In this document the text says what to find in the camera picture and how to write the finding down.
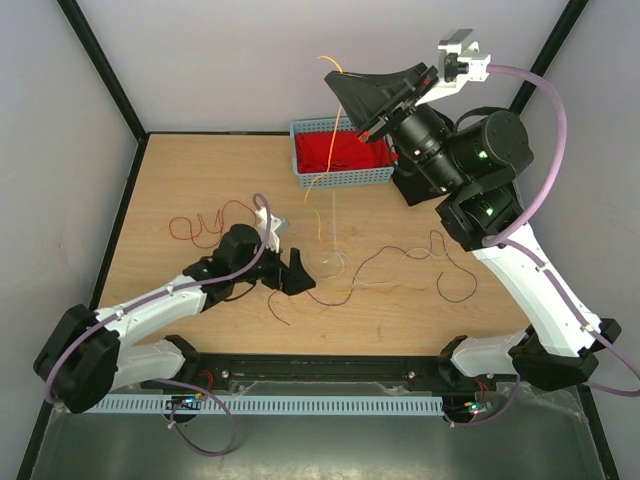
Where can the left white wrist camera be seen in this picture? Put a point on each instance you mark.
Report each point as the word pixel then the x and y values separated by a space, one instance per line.
pixel 273 227

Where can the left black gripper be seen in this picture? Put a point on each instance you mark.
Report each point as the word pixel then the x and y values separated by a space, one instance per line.
pixel 290 279

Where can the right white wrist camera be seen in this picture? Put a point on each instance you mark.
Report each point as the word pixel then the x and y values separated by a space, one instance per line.
pixel 460 61

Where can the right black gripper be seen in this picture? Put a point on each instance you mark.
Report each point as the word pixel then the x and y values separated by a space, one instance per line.
pixel 372 96

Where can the light blue slotted cable duct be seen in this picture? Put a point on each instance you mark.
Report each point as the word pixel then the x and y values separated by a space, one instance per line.
pixel 421 406

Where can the light blue perforated basket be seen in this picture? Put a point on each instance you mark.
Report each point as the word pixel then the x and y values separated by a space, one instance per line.
pixel 334 179

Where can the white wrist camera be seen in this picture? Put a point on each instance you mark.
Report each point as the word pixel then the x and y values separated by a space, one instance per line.
pixel 460 61
pixel 273 227

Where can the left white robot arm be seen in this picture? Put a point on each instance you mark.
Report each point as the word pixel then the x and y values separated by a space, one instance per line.
pixel 91 353

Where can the red cloth in basket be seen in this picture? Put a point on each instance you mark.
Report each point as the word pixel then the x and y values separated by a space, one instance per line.
pixel 343 151

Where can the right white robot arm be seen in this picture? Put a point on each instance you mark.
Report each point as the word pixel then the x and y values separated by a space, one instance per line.
pixel 472 171

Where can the white zip tie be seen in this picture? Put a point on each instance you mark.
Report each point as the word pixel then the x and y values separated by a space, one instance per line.
pixel 331 243

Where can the black folded cloth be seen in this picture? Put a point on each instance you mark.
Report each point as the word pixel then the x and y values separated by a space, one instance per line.
pixel 412 184

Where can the black metal frame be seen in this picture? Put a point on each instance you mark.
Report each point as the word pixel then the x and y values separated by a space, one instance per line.
pixel 78 22

